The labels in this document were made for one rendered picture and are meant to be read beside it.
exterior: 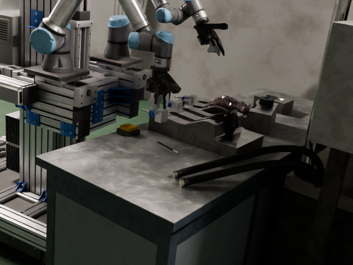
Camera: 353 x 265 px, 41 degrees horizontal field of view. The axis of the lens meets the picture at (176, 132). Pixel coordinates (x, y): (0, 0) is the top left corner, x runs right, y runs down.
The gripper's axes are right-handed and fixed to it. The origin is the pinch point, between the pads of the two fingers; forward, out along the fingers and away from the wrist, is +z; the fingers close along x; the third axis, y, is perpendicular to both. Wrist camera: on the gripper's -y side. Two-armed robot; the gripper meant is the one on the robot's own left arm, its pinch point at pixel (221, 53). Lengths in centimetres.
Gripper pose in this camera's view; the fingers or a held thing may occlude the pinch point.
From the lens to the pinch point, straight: 254.1
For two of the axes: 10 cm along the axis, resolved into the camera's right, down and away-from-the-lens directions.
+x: -4.4, 1.5, -8.8
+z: 4.3, 9.0, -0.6
